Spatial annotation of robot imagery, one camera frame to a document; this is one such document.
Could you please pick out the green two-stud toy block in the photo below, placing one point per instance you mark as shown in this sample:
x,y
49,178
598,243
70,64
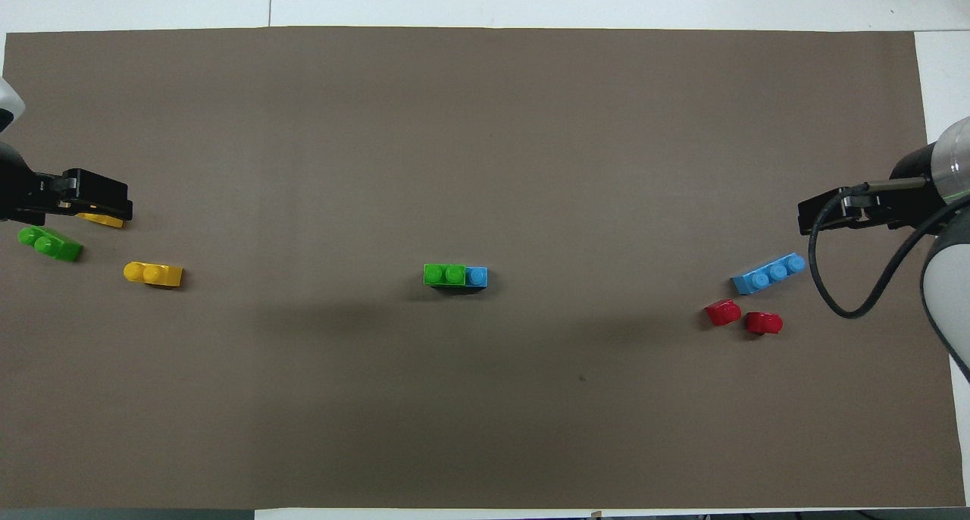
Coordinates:
x,y
444,274
51,245

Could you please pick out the red one-stud toy block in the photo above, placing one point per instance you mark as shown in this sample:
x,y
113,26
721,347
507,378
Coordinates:
x,y
763,323
723,312

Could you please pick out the brown table mat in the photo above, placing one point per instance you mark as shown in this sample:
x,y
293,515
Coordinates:
x,y
485,141

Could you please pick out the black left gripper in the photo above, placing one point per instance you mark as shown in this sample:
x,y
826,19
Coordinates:
x,y
17,190

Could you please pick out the blue three-stud toy block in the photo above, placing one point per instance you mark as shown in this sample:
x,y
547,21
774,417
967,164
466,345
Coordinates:
x,y
477,277
769,274

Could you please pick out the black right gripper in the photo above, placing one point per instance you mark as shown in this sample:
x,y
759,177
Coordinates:
x,y
902,205

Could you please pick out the yellow two-stud toy block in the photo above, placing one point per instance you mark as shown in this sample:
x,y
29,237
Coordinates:
x,y
155,275
102,220

